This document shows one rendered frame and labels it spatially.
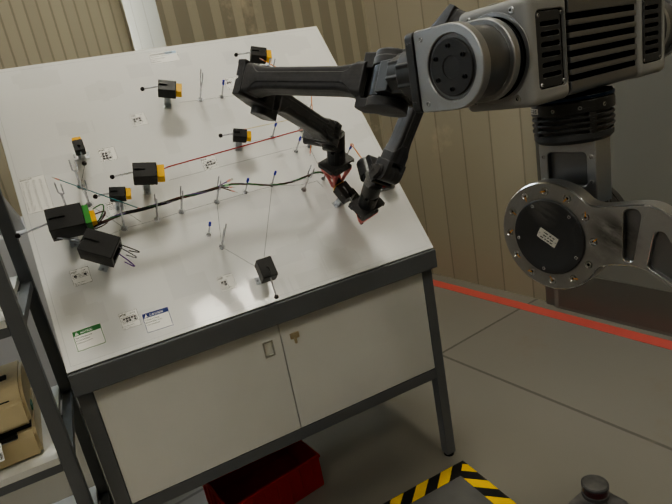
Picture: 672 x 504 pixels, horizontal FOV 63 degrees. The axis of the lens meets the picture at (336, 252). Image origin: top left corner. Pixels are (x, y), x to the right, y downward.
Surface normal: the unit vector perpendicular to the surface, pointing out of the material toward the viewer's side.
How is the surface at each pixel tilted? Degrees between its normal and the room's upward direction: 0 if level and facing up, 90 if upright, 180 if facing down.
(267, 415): 90
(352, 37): 90
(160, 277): 53
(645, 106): 90
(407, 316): 90
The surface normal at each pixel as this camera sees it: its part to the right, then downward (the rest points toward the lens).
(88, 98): 0.25, -0.41
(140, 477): 0.44, 0.18
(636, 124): -0.80, 0.31
